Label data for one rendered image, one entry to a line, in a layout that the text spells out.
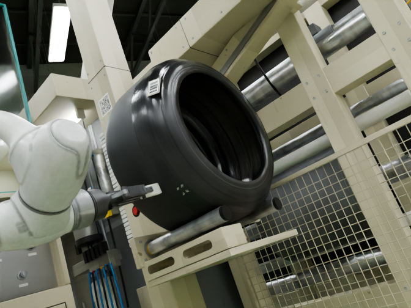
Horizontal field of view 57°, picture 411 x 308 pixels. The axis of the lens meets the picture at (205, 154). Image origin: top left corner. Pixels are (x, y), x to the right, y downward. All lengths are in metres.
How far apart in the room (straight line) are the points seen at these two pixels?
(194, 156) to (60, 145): 0.45
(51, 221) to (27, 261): 0.76
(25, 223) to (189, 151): 0.46
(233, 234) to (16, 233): 0.53
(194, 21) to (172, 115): 0.67
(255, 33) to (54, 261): 1.18
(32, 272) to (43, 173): 0.87
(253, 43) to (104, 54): 0.61
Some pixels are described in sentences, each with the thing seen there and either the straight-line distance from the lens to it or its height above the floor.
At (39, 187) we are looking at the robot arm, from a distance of 0.73.
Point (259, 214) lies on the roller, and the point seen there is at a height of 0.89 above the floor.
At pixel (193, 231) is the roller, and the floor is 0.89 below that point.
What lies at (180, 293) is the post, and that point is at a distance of 1.36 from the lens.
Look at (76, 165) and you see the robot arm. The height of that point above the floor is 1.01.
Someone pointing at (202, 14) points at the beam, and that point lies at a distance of 1.62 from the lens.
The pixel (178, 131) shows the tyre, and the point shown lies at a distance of 1.05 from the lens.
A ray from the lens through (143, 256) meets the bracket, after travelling 1.27.
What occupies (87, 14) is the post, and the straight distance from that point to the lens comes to 1.78.
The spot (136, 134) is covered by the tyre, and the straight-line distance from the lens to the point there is 1.08.
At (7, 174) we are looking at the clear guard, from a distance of 1.61.
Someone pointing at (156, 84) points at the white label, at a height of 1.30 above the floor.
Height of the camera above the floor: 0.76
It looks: 17 degrees up
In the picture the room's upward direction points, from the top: 20 degrees counter-clockwise
